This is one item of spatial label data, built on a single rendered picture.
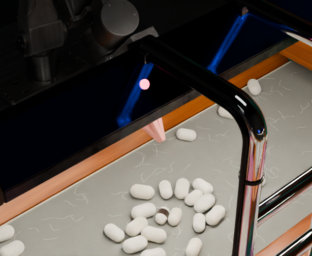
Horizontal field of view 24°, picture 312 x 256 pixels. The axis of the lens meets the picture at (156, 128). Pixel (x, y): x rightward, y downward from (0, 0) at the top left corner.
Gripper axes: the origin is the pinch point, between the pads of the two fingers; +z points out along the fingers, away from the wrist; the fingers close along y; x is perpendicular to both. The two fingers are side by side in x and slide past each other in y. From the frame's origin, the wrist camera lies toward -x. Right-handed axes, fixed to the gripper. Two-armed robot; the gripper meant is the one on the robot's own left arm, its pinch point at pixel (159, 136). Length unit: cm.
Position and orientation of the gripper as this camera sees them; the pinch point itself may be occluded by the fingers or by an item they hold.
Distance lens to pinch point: 114.1
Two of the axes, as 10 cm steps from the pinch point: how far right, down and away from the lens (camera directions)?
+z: 5.1, 8.6, -0.3
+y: 7.5, -4.2, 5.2
